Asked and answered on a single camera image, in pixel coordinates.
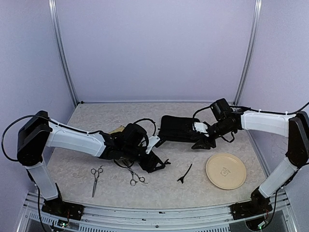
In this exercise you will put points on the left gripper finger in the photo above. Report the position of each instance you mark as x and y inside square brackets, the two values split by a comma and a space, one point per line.
[157, 163]
[155, 168]

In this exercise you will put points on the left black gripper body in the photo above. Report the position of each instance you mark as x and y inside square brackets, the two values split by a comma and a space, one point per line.
[130, 152]

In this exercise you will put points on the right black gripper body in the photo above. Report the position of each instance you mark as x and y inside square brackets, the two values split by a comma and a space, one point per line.
[223, 128]

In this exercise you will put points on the black zippered tool case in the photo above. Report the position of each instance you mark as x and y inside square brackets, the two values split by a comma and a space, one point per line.
[179, 129]

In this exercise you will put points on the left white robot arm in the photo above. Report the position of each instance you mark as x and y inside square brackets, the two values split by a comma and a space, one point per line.
[41, 132]

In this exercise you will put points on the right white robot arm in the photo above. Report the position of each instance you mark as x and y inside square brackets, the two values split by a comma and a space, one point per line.
[293, 126]

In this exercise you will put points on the woven bamboo tray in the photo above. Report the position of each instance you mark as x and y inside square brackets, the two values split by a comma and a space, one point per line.
[117, 130]

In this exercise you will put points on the silver thinning scissors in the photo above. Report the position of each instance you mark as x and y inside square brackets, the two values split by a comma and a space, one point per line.
[135, 178]

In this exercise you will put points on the beige round plate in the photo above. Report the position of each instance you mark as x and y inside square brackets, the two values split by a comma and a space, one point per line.
[226, 171]

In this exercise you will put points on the silver scissors left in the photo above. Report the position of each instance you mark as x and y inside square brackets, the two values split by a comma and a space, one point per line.
[96, 173]

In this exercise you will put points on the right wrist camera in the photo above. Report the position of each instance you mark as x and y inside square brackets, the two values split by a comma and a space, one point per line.
[201, 127]

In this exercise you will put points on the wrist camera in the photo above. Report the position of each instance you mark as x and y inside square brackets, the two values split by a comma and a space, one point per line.
[152, 141]
[201, 127]

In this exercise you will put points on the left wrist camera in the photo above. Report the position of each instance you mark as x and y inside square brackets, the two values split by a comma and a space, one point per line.
[152, 141]

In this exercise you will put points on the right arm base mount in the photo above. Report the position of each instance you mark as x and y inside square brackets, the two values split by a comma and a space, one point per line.
[257, 205]

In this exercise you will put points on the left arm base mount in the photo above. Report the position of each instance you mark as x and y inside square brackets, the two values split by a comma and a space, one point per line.
[58, 207]

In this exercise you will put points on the front aluminium rail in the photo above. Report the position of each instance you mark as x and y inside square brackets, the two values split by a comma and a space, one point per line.
[94, 218]

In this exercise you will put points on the right aluminium frame post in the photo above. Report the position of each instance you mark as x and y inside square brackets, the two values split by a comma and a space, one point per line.
[249, 52]

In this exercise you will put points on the aluminium frame post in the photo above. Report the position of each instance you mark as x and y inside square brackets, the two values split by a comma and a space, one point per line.
[61, 51]
[249, 52]

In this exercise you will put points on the left aluminium frame post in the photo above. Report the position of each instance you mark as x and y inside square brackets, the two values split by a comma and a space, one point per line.
[61, 51]

